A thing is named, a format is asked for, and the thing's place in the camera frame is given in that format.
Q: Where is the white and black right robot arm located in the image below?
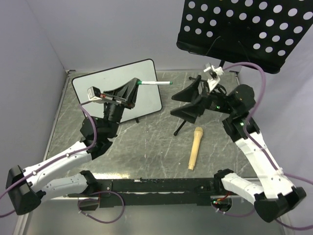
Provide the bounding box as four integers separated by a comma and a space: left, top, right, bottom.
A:
171, 76, 306, 222

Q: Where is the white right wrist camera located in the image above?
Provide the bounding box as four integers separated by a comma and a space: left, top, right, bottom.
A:
203, 64, 224, 92

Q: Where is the white whiteboard with black frame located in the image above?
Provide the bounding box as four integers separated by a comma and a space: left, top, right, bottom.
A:
71, 59, 162, 122

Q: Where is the beige microphone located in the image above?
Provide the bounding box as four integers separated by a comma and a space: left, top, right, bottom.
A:
188, 127, 203, 170

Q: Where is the white marker pen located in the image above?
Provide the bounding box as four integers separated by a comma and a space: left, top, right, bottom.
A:
136, 80, 170, 86

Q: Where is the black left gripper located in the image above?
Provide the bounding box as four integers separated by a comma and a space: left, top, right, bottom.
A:
100, 78, 139, 138

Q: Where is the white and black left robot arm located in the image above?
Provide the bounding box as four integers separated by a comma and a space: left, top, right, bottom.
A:
5, 78, 141, 215

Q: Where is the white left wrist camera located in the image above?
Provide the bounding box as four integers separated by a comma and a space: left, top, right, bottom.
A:
87, 86, 105, 103

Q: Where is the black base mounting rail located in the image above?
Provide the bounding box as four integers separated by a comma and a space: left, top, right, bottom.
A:
78, 178, 234, 211

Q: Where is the black perforated music stand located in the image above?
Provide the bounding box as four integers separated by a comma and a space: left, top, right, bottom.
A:
173, 0, 313, 136

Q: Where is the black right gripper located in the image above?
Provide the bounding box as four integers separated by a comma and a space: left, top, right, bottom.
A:
170, 75, 235, 124

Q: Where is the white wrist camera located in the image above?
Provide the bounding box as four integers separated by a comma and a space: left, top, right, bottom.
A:
203, 64, 224, 92
87, 86, 105, 103

